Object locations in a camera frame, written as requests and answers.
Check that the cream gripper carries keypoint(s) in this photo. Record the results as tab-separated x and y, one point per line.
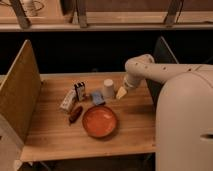
121	92

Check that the white ceramic cup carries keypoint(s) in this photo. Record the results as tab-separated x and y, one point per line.
108	88

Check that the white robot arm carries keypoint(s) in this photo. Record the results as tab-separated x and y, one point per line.
184	112

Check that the black white eraser box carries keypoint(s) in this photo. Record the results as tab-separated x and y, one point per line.
80	90

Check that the blue sponge cloth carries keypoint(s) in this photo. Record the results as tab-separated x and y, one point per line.
97	98

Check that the orange round plate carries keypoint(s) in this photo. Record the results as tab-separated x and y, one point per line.
99	121

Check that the dark red sausage toy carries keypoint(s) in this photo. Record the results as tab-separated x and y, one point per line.
75	114

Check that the white rectangular box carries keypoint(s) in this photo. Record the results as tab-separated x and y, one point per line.
69	100

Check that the dark right side panel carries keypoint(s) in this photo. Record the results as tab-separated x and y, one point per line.
162	54

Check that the left wooden side panel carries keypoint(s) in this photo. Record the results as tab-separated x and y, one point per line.
18	94

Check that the white object on shelf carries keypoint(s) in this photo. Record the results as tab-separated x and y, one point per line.
30	8

